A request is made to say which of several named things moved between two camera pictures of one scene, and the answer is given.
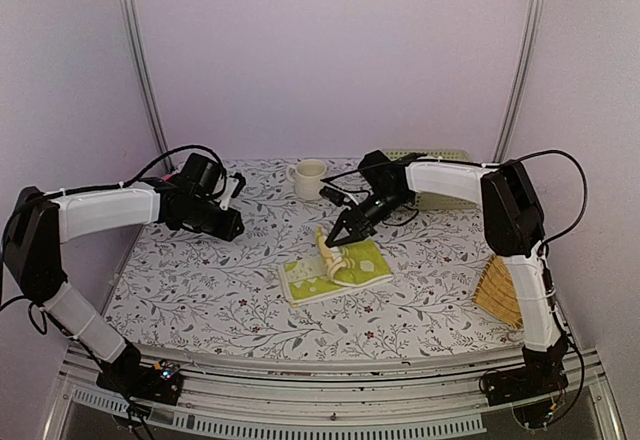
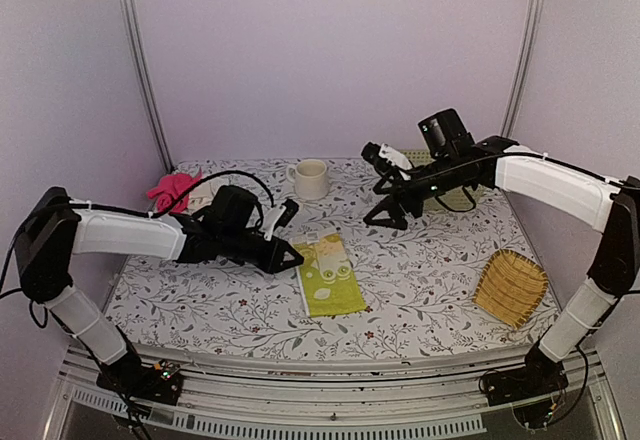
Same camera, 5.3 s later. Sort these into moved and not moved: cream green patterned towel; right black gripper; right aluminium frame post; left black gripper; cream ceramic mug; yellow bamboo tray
Moved: cream green patterned towel; right black gripper; left black gripper
Not moved: yellow bamboo tray; right aluminium frame post; cream ceramic mug
